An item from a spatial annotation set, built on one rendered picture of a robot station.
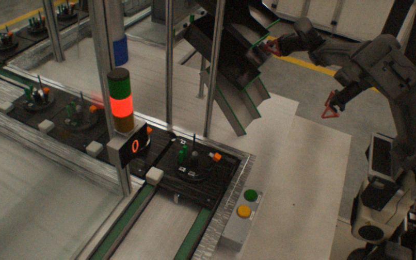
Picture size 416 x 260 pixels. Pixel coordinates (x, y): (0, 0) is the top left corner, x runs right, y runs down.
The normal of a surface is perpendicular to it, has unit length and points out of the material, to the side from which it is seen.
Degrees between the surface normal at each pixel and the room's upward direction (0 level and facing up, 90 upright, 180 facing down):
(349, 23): 90
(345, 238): 0
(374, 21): 90
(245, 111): 45
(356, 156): 0
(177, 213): 0
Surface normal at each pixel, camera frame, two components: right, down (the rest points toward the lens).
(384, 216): -0.43, 0.58
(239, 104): 0.65, -0.22
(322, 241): 0.08, -0.74
